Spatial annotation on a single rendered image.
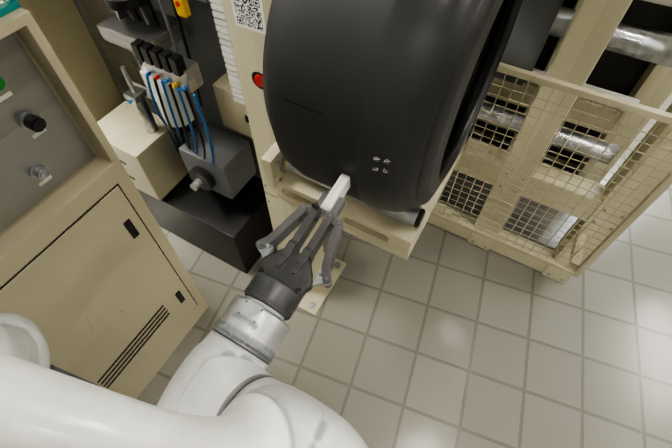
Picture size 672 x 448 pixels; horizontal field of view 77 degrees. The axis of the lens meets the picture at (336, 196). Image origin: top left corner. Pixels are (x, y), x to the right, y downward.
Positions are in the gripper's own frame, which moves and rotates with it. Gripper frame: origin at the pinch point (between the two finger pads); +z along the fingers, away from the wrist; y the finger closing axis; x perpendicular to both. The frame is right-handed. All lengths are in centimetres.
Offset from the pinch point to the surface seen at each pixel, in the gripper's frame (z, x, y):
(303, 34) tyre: 10.1, -20.3, 9.0
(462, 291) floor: 40, 118, -29
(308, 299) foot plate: 5, 112, 25
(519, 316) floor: 41, 118, -53
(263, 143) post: 19.3, 29.6, 35.0
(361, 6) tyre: 13.8, -24.1, 2.2
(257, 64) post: 22.9, 4.6, 32.3
